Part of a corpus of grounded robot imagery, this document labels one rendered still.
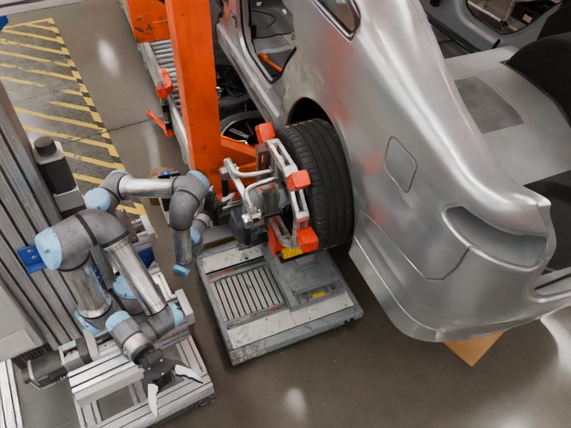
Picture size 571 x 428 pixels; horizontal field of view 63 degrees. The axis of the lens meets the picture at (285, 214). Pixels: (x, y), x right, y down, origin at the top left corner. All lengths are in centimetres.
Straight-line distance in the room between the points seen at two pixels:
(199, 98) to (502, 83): 178
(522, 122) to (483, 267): 147
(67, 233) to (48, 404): 133
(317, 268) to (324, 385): 67
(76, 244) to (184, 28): 110
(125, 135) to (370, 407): 287
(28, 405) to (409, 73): 226
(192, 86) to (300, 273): 124
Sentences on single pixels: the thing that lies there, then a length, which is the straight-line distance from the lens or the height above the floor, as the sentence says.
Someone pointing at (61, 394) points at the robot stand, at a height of 21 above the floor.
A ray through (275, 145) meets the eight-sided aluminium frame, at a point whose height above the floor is 111.
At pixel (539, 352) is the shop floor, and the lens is 323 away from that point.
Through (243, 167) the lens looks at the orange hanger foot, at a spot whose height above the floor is 68.
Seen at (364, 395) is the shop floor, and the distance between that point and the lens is 276.
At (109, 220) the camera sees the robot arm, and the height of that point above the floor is 143.
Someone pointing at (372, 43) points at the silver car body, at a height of 172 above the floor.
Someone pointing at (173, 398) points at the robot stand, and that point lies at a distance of 250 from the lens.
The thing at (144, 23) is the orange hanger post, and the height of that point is 69.
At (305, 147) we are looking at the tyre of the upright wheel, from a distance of 213.
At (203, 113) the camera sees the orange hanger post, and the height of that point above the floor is 111.
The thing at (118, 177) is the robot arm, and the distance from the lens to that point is 225.
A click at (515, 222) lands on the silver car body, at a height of 156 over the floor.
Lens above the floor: 253
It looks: 48 degrees down
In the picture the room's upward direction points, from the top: 3 degrees clockwise
